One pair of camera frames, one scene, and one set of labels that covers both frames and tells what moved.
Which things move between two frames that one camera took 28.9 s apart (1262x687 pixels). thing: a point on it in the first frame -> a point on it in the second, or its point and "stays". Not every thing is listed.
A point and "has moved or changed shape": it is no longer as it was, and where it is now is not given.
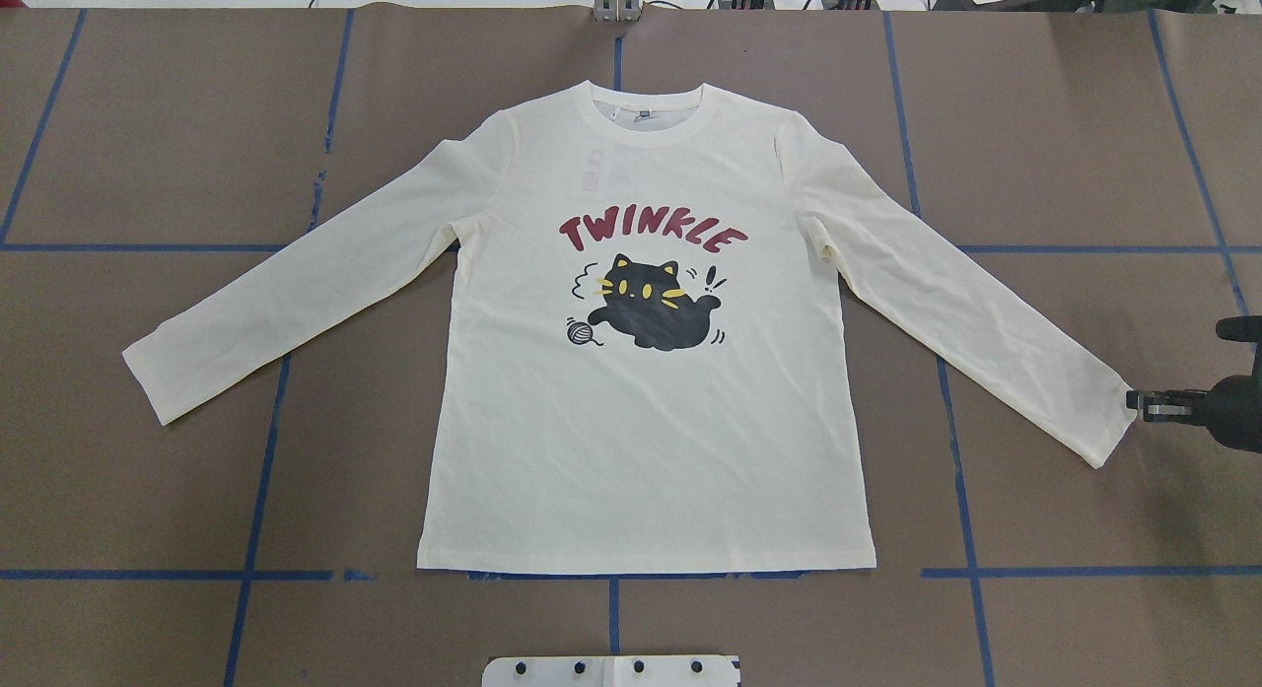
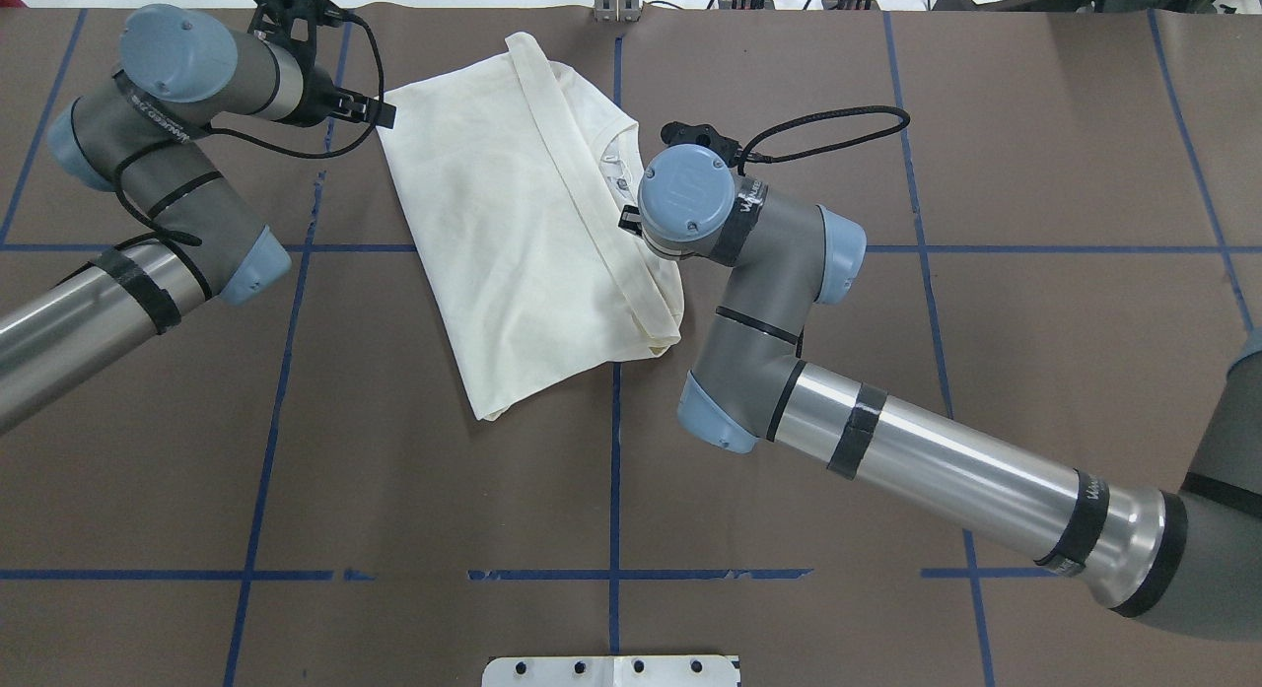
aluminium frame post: (616, 0) stays
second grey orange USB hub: (829, 4) stays
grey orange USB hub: (727, 3) stays
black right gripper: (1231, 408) -> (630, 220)
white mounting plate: (610, 671) stays
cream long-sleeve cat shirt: (640, 363) has moved or changed shape
